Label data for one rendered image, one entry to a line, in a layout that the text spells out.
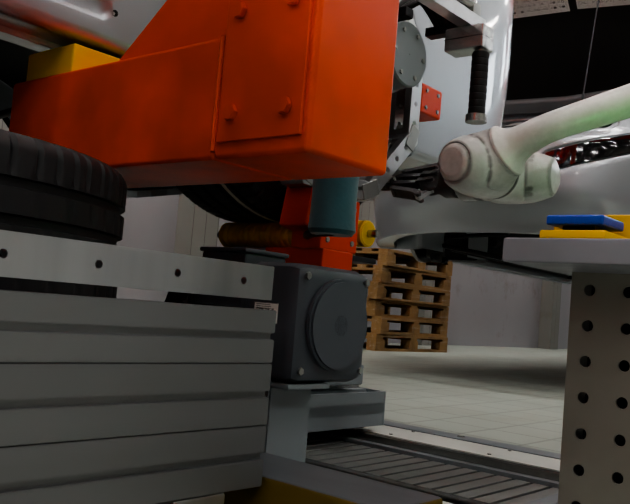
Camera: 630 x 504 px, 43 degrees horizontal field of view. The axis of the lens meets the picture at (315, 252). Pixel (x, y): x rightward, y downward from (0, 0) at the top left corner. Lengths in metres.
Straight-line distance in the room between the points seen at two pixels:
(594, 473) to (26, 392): 0.70
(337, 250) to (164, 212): 5.13
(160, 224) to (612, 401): 5.79
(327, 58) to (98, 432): 0.49
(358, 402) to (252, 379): 0.81
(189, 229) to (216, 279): 5.74
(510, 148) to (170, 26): 0.65
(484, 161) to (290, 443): 0.61
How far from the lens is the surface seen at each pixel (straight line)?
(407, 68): 1.61
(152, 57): 1.18
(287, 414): 1.23
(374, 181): 1.74
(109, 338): 0.84
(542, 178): 1.61
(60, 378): 0.82
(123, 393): 0.86
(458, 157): 1.47
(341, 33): 0.99
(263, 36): 1.01
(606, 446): 1.11
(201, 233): 6.72
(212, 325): 0.93
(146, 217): 6.59
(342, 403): 1.73
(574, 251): 0.98
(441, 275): 8.04
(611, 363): 1.10
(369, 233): 1.73
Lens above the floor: 0.35
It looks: 4 degrees up
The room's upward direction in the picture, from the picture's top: 5 degrees clockwise
